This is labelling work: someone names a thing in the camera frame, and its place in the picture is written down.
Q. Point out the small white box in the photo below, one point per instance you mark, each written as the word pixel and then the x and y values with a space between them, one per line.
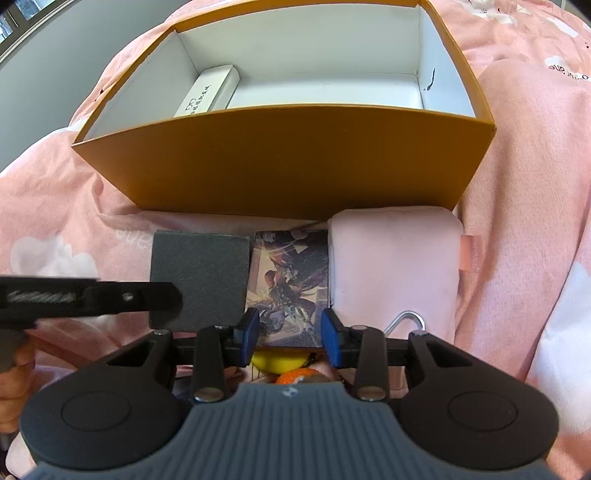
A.
pixel 205 92

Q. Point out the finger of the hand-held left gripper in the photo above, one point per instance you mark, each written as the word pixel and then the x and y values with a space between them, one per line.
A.
pixel 143 297

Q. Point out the orange cardboard box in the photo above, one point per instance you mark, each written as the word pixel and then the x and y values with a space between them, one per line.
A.
pixel 277 161

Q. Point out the metal hook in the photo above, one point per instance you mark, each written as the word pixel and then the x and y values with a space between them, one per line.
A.
pixel 406 316

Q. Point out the illustrated card box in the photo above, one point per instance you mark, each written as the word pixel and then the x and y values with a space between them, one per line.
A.
pixel 288 281

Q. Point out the pink fabric pouch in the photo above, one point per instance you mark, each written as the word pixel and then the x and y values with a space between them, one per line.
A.
pixel 392 267

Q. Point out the orange crochet toy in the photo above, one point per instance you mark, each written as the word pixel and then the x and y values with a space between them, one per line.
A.
pixel 295 377

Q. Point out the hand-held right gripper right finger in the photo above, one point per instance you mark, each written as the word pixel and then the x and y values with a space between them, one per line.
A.
pixel 330 333

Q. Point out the pink printed blanket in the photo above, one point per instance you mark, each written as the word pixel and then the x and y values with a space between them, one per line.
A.
pixel 531 184

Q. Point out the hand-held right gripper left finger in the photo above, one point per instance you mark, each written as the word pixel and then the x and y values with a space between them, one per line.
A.
pixel 249 328

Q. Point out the dark grey square block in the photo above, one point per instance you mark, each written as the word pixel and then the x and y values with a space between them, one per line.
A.
pixel 198 272

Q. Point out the yellow toy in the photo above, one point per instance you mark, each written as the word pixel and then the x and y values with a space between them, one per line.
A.
pixel 279 361

